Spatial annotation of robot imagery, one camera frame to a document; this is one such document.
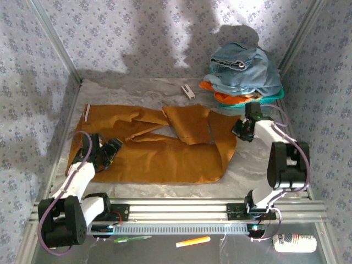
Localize orange marker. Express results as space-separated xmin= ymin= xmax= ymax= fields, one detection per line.
xmin=175 ymin=235 xmax=211 ymax=248

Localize brown trousers with striped waistband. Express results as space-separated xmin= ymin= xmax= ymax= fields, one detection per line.
xmin=64 ymin=103 xmax=243 ymax=184

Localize green pen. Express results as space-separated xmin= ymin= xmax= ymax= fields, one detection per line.
xmin=114 ymin=235 xmax=152 ymax=244

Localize orange garment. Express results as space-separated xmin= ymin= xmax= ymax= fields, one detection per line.
xmin=199 ymin=80 xmax=248 ymax=105

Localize teal plastic basket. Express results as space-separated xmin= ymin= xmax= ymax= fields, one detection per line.
xmin=218 ymin=89 xmax=285 ymax=111

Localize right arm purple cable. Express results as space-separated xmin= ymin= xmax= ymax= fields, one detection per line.
xmin=250 ymin=106 xmax=313 ymax=243

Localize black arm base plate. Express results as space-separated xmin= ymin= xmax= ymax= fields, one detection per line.
xmin=225 ymin=202 xmax=277 ymax=221
xmin=104 ymin=203 xmax=130 ymax=222

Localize light blue trousers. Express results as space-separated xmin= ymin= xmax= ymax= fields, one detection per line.
xmin=208 ymin=41 xmax=283 ymax=97

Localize small white rectangular device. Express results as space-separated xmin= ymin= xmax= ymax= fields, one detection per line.
xmin=180 ymin=84 xmax=196 ymax=101

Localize aluminium frame post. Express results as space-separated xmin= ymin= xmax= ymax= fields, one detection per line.
xmin=27 ymin=0 xmax=83 ymax=83
xmin=277 ymin=0 xmax=327 ymax=71

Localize aluminium mounting rail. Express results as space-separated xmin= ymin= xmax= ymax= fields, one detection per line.
xmin=29 ymin=196 xmax=329 ymax=224

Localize black controller box with LED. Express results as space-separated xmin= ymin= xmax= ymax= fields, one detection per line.
xmin=247 ymin=224 xmax=272 ymax=239
xmin=90 ymin=224 xmax=115 ymax=239

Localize grey slotted cable duct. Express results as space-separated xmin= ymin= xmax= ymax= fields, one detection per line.
xmin=86 ymin=223 xmax=252 ymax=236

